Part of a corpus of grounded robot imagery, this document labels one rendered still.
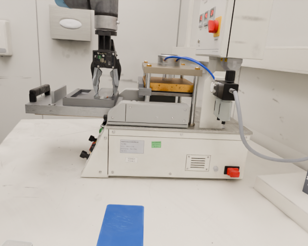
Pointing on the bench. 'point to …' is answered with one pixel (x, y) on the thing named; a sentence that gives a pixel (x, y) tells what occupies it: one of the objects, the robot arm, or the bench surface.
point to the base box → (167, 154)
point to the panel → (95, 144)
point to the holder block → (88, 99)
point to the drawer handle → (38, 92)
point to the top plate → (173, 66)
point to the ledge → (291, 198)
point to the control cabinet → (229, 42)
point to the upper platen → (170, 86)
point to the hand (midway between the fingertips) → (105, 90)
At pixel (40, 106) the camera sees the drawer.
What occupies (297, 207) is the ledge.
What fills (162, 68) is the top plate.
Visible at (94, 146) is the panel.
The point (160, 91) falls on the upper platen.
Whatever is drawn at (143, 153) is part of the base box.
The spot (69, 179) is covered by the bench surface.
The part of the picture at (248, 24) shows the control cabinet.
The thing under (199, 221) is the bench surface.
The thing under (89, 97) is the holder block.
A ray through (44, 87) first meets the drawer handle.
